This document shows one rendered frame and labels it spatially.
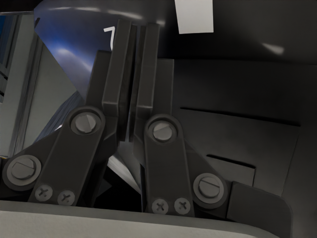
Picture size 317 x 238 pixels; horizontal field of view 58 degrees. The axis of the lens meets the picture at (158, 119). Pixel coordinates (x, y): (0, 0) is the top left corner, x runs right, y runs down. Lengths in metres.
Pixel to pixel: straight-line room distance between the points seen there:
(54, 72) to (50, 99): 0.10
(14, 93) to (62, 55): 0.96
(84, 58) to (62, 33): 0.02
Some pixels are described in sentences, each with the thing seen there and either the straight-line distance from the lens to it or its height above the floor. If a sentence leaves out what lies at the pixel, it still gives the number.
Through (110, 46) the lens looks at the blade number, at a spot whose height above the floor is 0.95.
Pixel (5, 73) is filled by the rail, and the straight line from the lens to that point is 0.76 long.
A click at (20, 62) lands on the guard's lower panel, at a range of 1.19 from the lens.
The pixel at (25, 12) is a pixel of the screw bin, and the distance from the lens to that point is 0.29.
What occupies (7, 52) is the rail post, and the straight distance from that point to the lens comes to 0.76.
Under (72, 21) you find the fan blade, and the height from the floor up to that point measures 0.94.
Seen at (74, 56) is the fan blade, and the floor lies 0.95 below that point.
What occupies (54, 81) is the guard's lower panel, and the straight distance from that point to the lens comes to 1.13.
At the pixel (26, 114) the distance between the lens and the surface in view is 1.11.
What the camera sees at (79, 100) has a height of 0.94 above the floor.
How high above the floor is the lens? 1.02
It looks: 14 degrees down
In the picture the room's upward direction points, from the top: 175 degrees counter-clockwise
